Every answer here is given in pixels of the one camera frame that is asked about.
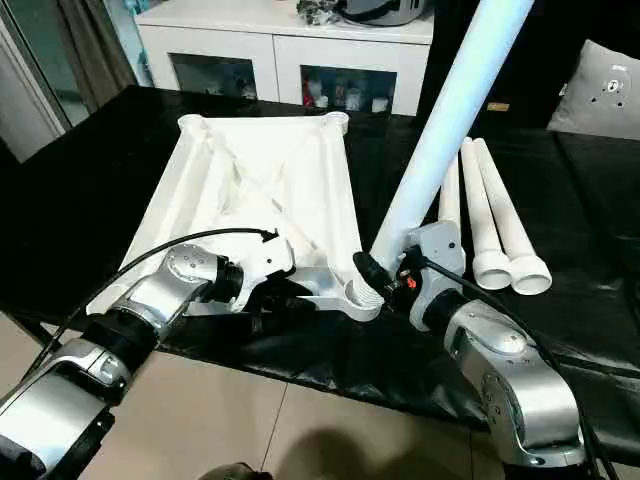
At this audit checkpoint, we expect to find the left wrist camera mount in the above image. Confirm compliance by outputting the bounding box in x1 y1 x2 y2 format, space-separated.
234 234 296 314

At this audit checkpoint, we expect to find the dark helmet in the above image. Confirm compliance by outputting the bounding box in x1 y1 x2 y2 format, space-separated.
339 0 426 26

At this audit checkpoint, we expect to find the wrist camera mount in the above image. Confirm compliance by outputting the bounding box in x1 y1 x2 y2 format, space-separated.
399 222 466 331
234 234 296 314

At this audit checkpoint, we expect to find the black cabinet gold label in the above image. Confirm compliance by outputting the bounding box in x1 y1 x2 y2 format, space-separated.
424 0 589 132

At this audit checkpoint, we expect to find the white cabinet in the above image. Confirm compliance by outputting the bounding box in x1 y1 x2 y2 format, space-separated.
134 7 434 117

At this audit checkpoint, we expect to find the white plastic table leg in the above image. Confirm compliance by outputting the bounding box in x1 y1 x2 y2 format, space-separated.
472 137 553 295
369 0 539 272
460 137 512 291
438 149 462 227

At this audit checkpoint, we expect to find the brown rounded robot part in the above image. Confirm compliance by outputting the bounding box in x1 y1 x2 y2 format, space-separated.
209 462 271 480

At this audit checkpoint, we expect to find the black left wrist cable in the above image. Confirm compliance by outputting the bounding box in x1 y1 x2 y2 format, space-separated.
19 227 279 391

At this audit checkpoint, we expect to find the light blue hanging strip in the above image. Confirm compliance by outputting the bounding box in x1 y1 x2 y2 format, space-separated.
124 0 154 87

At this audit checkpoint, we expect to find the white plastic table top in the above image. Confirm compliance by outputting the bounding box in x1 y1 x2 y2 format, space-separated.
85 112 385 322

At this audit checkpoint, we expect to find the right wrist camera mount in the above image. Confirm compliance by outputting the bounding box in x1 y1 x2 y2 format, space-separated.
399 222 466 331

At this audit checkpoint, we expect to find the black metal table frame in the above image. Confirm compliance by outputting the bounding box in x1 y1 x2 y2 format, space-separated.
9 312 56 351

